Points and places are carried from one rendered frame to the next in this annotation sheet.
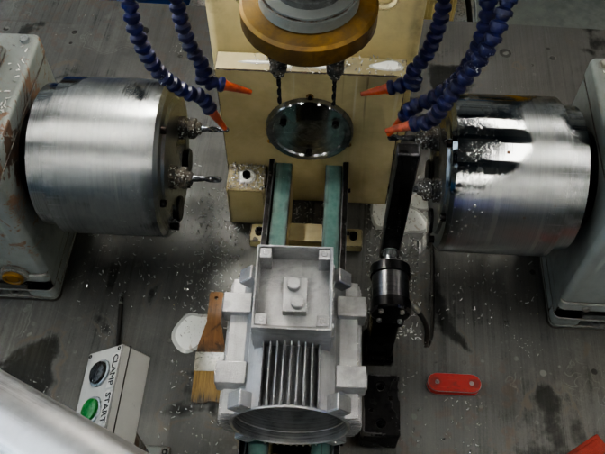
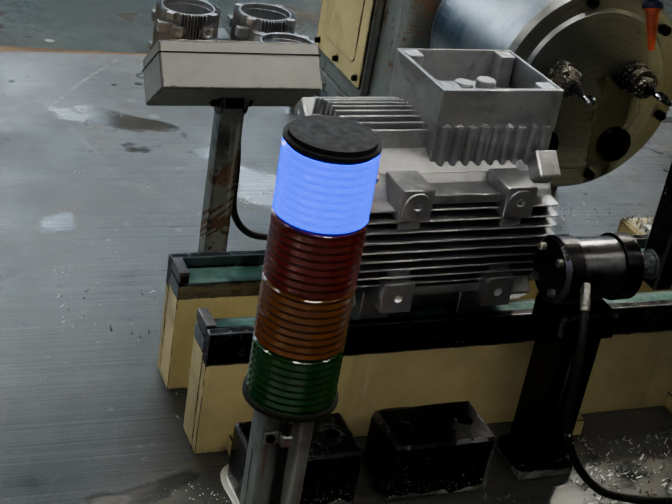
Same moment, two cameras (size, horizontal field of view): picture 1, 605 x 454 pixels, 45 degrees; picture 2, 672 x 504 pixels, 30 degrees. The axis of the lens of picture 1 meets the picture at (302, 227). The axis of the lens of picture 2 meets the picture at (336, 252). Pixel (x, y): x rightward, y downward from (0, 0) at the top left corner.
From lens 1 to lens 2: 101 cm
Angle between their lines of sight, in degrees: 52
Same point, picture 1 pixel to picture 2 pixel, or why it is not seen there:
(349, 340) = (464, 188)
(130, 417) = (239, 73)
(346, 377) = (405, 176)
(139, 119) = not seen: outside the picture
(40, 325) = not seen: hidden behind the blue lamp
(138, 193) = (505, 31)
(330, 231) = (651, 299)
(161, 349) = not seen: hidden behind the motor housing
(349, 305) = (512, 175)
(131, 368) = (295, 63)
